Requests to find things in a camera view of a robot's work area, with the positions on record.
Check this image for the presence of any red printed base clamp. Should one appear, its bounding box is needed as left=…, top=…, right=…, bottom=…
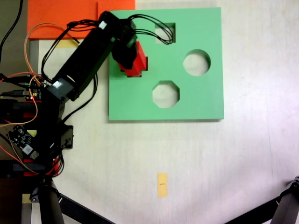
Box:
left=14, top=100, right=42, bottom=119
left=22, top=158, right=59, bottom=176

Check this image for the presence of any orange foam block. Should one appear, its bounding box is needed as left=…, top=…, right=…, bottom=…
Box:
left=27, top=0, right=136, bottom=40

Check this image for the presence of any black circuit board with connectors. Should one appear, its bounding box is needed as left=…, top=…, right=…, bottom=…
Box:
left=23, top=74, right=46, bottom=101

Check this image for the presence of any black board with white chip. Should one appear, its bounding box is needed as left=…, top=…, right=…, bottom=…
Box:
left=8, top=125, right=41, bottom=162

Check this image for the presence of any wide yellow tape strip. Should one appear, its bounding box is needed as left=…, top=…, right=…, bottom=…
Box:
left=56, top=39, right=80, bottom=49

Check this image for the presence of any black usb plug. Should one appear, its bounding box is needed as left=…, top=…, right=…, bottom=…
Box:
left=1, top=90, right=30, bottom=98

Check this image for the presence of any long black wire pair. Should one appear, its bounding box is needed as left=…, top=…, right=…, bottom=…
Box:
left=63, top=36, right=98, bottom=123

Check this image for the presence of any black gripper wire loop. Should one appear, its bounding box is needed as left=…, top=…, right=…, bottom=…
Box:
left=129, top=14, right=177, bottom=45

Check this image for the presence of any thin orange wire loop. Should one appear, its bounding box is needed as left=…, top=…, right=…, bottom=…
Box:
left=0, top=22, right=76, bottom=128

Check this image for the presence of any red cross block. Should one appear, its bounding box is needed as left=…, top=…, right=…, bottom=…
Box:
left=118, top=41, right=149, bottom=78

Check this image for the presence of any yellow tape marker with line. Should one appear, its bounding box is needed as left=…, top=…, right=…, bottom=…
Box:
left=157, top=172, right=169, bottom=198

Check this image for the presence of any black arm wire bundle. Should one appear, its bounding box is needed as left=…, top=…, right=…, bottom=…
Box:
left=41, top=19, right=101, bottom=79

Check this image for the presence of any thick black cable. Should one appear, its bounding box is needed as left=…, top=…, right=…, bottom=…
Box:
left=0, top=0, right=24, bottom=65

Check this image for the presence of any slim black tripod leg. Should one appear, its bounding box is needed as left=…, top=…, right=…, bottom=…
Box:
left=57, top=193, right=115, bottom=224
left=224, top=196, right=281, bottom=224

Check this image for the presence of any thick black tripod leg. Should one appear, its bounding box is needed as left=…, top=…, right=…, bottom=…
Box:
left=37, top=179, right=65, bottom=224
left=271, top=176, right=299, bottom=224

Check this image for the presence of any green shape-sorting board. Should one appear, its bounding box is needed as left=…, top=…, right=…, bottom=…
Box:
left=108, top=7, right=225, bottom=121

